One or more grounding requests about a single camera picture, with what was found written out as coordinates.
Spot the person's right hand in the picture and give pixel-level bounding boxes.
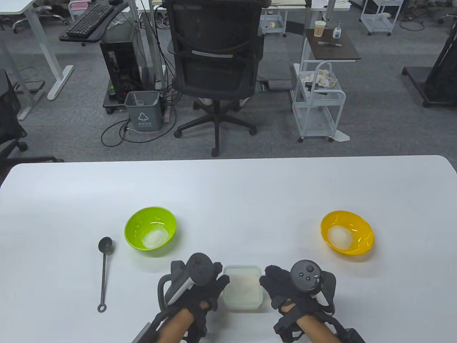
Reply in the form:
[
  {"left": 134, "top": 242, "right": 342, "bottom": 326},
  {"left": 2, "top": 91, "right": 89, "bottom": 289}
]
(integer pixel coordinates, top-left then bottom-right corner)
[{"left": 259, "top": 264, "right": 336, "bottom": 317}]

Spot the person's left hand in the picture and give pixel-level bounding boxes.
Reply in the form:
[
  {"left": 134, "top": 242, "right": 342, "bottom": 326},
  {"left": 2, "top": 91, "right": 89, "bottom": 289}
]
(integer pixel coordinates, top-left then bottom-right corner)
[{"left": 168, "top": 262, "right": 231, "bottom": 322}]

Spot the black and white controller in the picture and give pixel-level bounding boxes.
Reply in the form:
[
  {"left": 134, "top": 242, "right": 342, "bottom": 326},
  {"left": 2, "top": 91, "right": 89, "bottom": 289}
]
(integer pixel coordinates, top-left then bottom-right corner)
[
  {"left": 290, "top": 260, "right": 338, "bottom": 315},
  {"left": 157, "top": 253, "right": 215, "bottom": 312}
]

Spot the white sugar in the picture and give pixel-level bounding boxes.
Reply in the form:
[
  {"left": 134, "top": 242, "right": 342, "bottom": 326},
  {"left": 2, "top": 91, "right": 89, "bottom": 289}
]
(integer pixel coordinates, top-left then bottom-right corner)
[
  {"left": 328, "top": 226, "right": 352, "bottom": 249},
  {"left": 226, "top": 273, "right": 262, "bottom": 303},
  {"left": 143, "top": 230, "right": 169, "bottom": 249}
]

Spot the clear plastic sugar container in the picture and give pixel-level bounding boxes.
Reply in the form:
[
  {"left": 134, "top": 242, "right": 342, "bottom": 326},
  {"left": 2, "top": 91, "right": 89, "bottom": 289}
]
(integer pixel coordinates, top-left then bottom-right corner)
[{"left": 223, "top": 265, "right": 266, "bottom": 311}]

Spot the clear lid with green seal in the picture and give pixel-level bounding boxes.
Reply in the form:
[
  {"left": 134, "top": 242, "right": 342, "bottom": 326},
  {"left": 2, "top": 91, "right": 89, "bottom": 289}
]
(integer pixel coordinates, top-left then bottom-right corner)
[{"left": 223, "top": 265, "right": 266, "bottom": 308}]

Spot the green bowl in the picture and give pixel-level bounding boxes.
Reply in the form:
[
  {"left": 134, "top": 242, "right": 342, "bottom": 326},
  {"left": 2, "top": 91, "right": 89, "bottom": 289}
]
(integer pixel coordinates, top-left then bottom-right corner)
[{"left": 124, "top": 207, "right": 177, "bottom": 251}]

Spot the yellow bowl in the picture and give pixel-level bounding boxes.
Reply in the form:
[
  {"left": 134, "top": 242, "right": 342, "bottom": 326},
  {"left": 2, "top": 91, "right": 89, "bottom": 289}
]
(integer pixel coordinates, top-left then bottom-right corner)
[{"left": 320, "top": 210, "right": 375, "bottom": 255}]

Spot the black long-handled spoon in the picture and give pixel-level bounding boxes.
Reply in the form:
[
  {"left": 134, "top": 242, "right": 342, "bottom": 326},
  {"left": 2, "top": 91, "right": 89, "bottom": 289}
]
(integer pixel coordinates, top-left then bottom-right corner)
[{"left": 97, "top": 237, "right": 115, "bottom": 313}]

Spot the person's left forearm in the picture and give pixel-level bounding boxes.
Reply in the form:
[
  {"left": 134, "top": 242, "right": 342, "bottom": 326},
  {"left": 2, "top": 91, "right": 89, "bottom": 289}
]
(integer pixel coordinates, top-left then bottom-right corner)
[{"left": 157, "top": 308, "right": 195, "bottom": 343}]

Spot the person's right forearm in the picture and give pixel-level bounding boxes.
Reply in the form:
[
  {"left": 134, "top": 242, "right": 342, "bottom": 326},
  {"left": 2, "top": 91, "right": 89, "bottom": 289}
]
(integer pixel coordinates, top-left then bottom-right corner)
[{"left": 296, "top": 314, "right": 340, "bottom": 343}]

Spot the white rolling cart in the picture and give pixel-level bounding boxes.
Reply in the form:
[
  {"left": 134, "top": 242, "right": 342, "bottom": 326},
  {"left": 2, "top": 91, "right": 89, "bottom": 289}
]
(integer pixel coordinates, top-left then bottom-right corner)
[{"left": 292, "top": 61, "right": 347, "bottom": 143}]

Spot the grey trash bin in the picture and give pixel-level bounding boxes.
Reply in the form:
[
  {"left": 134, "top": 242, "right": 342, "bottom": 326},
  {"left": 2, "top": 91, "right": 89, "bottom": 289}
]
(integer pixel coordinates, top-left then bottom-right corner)
[{"left": 124, "top": 90, "right": 162, "bottom": 132}]

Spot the crumpled white cloth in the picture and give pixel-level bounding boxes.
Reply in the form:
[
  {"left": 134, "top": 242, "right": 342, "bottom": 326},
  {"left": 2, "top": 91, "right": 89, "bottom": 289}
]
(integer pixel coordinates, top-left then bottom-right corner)
[{"left": 299, "top": 70, "right": 338, "bottom": 88}]

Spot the black mesh office chair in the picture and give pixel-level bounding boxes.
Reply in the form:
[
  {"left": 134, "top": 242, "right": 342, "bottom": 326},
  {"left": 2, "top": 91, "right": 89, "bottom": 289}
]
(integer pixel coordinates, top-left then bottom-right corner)
[{"left": 165, "top": 0, "right": 266, "bottom": 158}]

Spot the dark brown side table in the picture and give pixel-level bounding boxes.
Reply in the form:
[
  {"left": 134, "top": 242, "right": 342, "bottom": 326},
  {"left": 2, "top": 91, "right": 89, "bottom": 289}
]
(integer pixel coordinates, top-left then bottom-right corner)
[{"left": 302, "top": 29, "right": 362, "bottom": 63}]

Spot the black computer tower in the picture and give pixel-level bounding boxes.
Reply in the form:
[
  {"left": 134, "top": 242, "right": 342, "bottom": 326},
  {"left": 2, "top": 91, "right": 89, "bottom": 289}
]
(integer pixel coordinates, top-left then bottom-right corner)
[{"left": 99, "top": 39, "right": 143, "bottom": 104}]

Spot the small white cart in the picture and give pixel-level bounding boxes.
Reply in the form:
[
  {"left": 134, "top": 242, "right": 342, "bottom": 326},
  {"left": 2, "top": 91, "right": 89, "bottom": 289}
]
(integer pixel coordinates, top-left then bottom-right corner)
[{"left": 260, "top": 9, "right": 288, "bottom": 37}]

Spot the black floor stand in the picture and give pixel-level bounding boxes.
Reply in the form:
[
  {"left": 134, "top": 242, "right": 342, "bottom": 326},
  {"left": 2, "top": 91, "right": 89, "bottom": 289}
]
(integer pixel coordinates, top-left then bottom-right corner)
[{"left": 402, "top": 32, "right": 457, "bottom": 108}]

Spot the black swivel chair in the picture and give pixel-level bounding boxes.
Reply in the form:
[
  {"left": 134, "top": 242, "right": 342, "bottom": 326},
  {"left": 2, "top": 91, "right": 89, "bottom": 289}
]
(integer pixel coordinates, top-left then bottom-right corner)
[{"left": 0, "top": 70, "right": 65, "bottom": 179}]

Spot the black keyboard desk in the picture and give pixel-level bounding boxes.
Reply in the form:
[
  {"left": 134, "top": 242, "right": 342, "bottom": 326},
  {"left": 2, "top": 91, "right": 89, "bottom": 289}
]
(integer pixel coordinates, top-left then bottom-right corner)
[{"left": 59, "top": 2, "right": 130, "bottom": 46}]

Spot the black keyboard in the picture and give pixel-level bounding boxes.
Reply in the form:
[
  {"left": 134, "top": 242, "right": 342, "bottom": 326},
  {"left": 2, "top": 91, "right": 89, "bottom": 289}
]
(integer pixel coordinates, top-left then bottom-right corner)
[{"left": 66, "top": 4, "right": 115, "bottom": 38}]

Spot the white standing desk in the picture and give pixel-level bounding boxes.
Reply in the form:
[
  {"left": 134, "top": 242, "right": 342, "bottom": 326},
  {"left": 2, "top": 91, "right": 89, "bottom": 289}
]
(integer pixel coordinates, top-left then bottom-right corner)
[{"left": 0, "top": 0, "right": 75, "bottom": 120}]

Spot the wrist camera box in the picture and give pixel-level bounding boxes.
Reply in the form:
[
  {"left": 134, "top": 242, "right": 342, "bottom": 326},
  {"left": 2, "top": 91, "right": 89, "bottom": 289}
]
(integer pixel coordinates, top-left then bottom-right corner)
[
  {"left": 131, "top": 322, "right": 161, "bottom": 343},
  {"left": 337, "top": 327, "right": 366, "bottom": 343}
]

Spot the white wire cart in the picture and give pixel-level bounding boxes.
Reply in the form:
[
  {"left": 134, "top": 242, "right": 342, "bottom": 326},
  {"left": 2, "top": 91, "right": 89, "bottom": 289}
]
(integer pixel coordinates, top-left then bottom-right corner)
[{"left": 360, "top": 0, "right": 405, "bottom": 36}]

